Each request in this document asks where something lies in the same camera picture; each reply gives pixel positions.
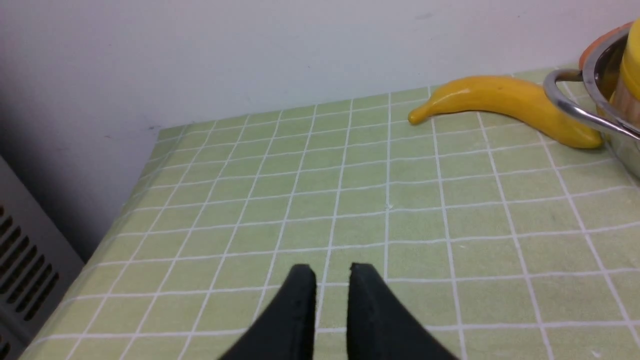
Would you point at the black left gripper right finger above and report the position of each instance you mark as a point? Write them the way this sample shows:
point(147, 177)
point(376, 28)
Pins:
point(379, 326)

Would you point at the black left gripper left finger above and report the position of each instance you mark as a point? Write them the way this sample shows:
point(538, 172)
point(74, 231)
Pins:
point(286, 328)

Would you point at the bamboo steamer basket yellow rim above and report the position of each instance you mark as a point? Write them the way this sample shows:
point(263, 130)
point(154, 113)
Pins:
point(626, 100)

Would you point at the woven bamboo steamer lid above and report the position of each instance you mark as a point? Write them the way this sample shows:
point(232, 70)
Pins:
point(630, 63)

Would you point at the stainless steel pot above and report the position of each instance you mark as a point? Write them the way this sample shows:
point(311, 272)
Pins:
point(599, 76)

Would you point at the green checkered tablecloth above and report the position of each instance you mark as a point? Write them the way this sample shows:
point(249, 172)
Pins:
point(504, 243)

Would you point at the grey vented appliance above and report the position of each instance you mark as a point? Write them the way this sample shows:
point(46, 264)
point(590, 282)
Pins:
point(37, 265)

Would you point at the yellow banana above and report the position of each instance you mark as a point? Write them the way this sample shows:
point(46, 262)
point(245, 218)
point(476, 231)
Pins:
point(509, 96)

